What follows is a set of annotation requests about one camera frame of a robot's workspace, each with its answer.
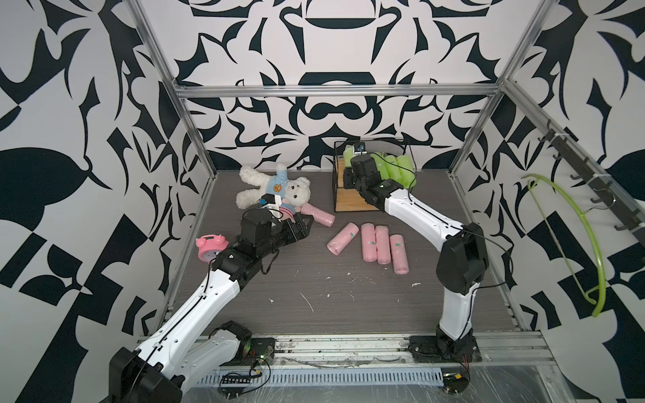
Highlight green plastic hanger hoop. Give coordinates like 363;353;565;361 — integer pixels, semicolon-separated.
520;174;608;318

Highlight pink alarm clock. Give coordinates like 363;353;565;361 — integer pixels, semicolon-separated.
196;234;229;263

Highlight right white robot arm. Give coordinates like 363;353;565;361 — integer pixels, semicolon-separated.
344;154;489;342

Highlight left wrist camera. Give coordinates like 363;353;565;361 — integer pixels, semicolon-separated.
260;193;282;210

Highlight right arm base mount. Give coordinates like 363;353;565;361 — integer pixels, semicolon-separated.
408;327;482;364

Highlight pink trash bag roll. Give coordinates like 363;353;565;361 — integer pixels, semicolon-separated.
390;234;409;275
301;203;335;228
360;223;377;263
375;225;391;265
327;223;359;256

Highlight black wall hook rail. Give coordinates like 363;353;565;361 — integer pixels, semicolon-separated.
540;119;644;246

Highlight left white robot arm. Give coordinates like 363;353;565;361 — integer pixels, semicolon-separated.
105;209;314;402

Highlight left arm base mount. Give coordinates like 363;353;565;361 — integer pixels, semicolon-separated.
208;321;276;366

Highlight black wire wooden shelf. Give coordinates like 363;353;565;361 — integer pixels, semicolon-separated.
332;139;416;213

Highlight green trash bag roll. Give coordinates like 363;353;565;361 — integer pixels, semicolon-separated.
385;154;403;184
343;144;354;168
371;153;391;181
396;155;416;190

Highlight round-face plush doll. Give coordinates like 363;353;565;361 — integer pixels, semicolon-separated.
279;204;297;222

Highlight white teddy bear blue shirt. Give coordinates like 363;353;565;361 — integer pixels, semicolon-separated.
235;163;311;212

